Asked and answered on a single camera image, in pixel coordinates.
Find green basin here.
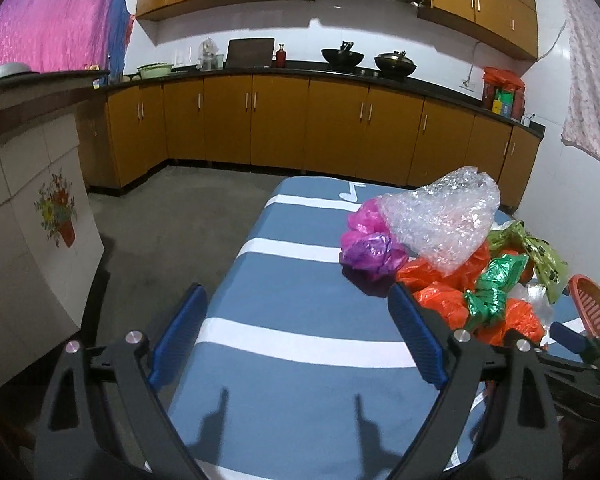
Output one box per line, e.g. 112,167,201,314
136,62,173,80

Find dark cutting board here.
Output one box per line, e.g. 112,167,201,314
225,37,276,69

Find metal bowl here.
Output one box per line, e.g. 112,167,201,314
0,62,33,88

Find yellow-green paw print bag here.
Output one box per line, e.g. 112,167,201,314
487,220,570,305

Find blue white striped tablecloth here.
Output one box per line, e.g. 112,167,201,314
167,176,598,480

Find orange bag of groceries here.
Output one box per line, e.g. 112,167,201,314
482,66,527,120

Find green foil wrapper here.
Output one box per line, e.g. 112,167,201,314
464,254,530,332

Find floral hanging cloth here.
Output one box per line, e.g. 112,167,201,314
560,0,600,177

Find black wok with lid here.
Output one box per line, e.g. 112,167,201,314
374,50,418,78

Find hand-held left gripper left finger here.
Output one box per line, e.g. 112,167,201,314
34,282,211,480

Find orange plastic basket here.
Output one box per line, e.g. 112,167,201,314
568,274,600,350

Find wooden lower kitchen cabinets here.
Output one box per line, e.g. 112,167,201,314
75,62,546,213

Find pink plastic bag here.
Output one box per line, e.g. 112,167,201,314
339,199,410,282

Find clear bubble wrap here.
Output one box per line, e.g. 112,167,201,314
380,166,502,277

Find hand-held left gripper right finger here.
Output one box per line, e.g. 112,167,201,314
387,281,565,480

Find pink and blue curtain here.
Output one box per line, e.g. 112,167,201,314
0,0,132,76

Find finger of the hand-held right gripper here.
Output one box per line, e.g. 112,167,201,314
549,321,600,361

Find glass jar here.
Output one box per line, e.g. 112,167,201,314
197,37,225,72

